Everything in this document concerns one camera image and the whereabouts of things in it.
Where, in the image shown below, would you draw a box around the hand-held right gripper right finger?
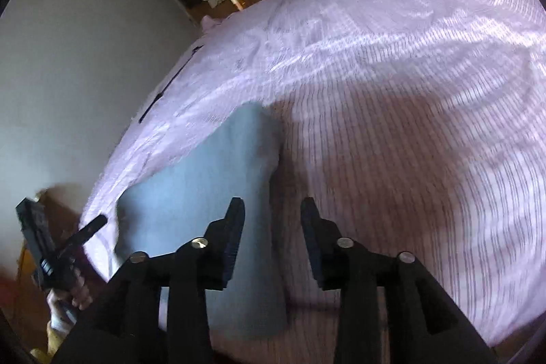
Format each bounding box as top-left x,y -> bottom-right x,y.
301,198 -> 495,364

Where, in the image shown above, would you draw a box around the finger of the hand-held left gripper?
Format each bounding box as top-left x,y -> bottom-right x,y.
64,214 -> 108,257

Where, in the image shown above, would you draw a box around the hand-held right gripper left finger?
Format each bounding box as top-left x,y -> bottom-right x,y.
53,198 -> 246,364

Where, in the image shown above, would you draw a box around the light blue pants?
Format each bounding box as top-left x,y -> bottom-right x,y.
115,102 -> 291,341

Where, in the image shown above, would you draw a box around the person's left hand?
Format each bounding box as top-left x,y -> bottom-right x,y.
46,272 -> 92,333

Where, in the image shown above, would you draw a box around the bed with pink checked sheet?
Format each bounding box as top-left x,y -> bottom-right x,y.
79,0 -> 546,364

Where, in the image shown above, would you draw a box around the black strap on bed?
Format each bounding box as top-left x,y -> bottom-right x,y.
139,45 -> 202,121

